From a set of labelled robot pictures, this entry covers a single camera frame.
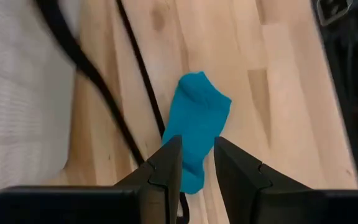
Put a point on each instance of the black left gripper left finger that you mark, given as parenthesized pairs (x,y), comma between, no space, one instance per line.
(73,205)

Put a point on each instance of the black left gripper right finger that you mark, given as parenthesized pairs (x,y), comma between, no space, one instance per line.
(291,208)

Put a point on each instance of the teal sock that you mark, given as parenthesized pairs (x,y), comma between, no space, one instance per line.
(197,118)

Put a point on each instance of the white perforated laundry basket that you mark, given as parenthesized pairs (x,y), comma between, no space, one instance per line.
(17,93)

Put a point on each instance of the black velvet clothes hanger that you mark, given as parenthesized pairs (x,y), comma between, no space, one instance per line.
(87,71)

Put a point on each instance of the black metal rig frame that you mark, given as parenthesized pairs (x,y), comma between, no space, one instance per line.
(353,77)

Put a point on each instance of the silver metal bracket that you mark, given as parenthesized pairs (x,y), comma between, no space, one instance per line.
(334,11)

